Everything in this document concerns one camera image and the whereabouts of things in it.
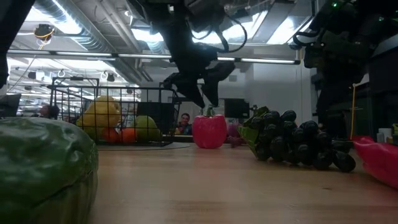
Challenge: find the black wire basket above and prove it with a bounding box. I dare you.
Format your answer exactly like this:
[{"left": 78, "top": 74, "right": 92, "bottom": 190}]
[{"left": 49, "top": 77, "right": 182, "bottom": 147}]

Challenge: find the long light bar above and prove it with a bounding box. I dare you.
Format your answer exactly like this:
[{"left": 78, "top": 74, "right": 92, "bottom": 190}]
[{"left": 7, "top": 49, "right": 301, "bottom": 65}]

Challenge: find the black background screen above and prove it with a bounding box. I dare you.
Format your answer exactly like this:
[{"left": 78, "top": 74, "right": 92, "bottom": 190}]
[{"left": 223, "top": 98, "right": 251, "bottom": 119}]

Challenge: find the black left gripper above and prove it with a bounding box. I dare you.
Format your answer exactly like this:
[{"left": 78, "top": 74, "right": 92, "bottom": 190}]
[{"left": 163, "top": 40, "right": 236, "bottom": 109}]

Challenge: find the orange tangerine bunch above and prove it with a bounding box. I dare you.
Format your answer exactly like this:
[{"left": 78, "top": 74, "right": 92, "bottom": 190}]
[{"left": 101, "top": 126, "right": 137, "bottom": 144}]

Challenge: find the red bell pepper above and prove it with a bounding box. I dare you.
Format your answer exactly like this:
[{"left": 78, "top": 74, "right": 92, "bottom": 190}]
[{"left": 192, "top": 107, "right": 228, "bottom": 149}]

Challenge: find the green cucumber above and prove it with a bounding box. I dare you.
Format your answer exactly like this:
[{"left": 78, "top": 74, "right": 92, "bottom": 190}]
[{"left": 0, "top": 117, "right": 100, "bottom": 224}]

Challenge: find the black metal table frame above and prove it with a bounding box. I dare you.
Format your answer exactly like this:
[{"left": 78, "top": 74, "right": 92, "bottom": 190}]
[{"left": 0, "top": 0, "right": 35, "bottom": 90}]

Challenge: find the green pear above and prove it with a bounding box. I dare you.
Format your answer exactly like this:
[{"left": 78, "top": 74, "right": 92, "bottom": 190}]
[{"left": 134, "top": 115, "right": 162, "bottom": 142}]

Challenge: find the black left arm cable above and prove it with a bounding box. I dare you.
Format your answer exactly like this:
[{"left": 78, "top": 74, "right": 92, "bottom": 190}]
[{"left": 214, "top": 12, "right": 249, "bottom": 54}]

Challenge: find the person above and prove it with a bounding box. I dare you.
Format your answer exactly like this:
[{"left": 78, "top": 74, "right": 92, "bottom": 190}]
[
  {"left": 175, "top": 112, "right": 193, "bottom": 136},
  {"left": 39, "top": 105, "right": 60, "bottom": 119}
]

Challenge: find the black grape bunch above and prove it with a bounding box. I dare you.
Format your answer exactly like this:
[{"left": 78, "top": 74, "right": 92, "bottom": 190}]
[{"left": 238, "top": 106, "right": 357, "bottom": 174}]

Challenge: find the red chili pepper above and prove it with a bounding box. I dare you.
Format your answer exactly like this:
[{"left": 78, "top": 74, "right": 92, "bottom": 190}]
[{"left": 353, "top": 135, "right": 398, "bottom": 190}]

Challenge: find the grey round mat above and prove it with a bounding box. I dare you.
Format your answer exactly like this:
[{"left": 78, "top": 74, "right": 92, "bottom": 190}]
[{"left": 96, "top": 142, "right": 191, "bottom": 152}]

